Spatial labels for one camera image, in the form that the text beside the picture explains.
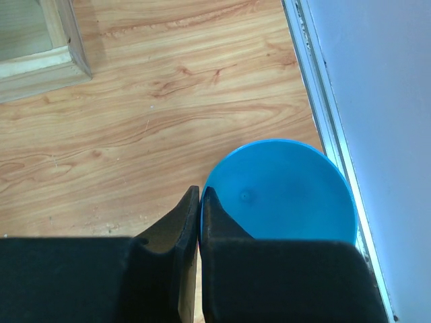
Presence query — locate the blue wine glass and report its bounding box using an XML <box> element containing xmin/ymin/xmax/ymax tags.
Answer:
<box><xmin>205</xmin><ymin>139</ymin><xmax>358</xmax><ymax>245</ymax></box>

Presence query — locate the wooden clothes rack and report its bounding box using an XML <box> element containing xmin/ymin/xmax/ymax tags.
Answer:
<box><xmin>1</xmin><ymin>1</ymin><xmax>92</xmax><ymax>103</ymax></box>

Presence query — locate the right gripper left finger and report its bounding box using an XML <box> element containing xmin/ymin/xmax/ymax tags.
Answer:
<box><xmin>1</xmin><ymin>186</ymin><xmax>199</xmax><ymax>322</ymax></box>

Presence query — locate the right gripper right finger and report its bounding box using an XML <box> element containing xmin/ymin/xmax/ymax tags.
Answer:
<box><xmin>200</xmin><ymin>188</ymin><xmax>387</xmax><ymax>322</ymax></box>

